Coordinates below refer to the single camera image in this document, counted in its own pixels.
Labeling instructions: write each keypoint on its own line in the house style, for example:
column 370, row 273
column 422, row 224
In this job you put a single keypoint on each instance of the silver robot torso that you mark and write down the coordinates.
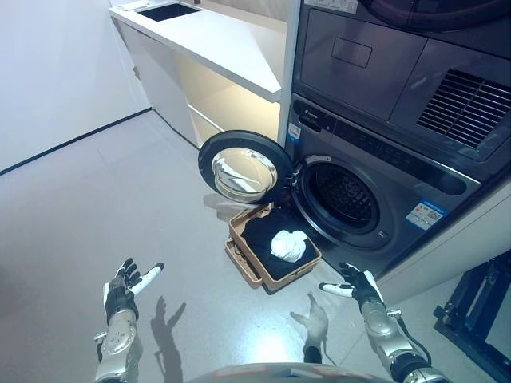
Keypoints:
column 287, row 373

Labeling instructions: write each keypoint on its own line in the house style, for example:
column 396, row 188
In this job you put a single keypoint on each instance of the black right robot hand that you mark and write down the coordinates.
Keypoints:
column 363, row 287

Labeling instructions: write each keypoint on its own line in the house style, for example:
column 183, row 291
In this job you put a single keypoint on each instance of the white garment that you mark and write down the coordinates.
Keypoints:
column 288, row 244

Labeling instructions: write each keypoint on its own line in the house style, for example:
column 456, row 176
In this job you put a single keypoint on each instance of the black garment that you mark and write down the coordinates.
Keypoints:
column 259, row 239

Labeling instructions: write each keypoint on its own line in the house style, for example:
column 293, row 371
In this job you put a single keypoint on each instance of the white vertical cabinet panel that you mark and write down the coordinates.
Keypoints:
column 289, row 60

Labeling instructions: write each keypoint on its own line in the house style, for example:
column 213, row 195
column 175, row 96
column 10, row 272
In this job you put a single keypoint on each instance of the brown woven laundry basket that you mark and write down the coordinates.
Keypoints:
column 239, row 235

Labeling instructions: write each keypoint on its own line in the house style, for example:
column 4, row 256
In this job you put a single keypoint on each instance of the grey front-load washing machine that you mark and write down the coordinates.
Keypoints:
column 399, row 175

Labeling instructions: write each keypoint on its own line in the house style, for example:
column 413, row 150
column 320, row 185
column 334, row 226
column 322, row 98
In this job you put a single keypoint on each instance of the grey stacked dryer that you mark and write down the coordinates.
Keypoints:
column 379, row 60

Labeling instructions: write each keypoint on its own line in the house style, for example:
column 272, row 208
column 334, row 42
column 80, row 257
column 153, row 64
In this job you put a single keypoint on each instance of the black metal frame cart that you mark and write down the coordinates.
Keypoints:
column 471, row 295

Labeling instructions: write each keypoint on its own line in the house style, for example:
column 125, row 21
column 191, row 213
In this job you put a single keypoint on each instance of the black recessed sink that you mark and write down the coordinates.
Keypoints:
column 169, row 11

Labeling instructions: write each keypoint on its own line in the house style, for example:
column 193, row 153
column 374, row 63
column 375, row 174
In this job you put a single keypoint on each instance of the black baseboard strip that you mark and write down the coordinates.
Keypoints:
column 72, row 139

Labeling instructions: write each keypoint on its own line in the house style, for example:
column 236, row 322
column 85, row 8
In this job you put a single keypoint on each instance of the round washing machine door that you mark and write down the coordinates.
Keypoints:
column 239, row 169

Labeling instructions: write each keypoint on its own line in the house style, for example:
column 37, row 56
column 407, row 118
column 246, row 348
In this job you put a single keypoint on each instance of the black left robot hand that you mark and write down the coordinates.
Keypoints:
column 120, row 297

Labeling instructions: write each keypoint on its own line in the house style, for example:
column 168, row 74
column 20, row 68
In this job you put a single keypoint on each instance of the blue energy label sticker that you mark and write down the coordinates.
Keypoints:
column 425, row 215

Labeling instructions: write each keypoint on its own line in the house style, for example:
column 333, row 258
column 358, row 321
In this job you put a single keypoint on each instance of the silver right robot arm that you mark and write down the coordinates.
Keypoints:
column 385, row 331

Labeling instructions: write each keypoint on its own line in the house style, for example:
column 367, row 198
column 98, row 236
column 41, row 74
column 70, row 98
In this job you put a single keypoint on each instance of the white appliance surround cabinet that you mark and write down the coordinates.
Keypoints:
column 459, row 235

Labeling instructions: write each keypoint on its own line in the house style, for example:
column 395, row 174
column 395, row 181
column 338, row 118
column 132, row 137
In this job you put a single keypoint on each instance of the white counter cabinet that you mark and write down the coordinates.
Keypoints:
column 223, row 44

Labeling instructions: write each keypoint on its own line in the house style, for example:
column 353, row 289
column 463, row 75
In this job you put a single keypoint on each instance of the small blue white sticker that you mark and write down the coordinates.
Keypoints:
column 294, row 132

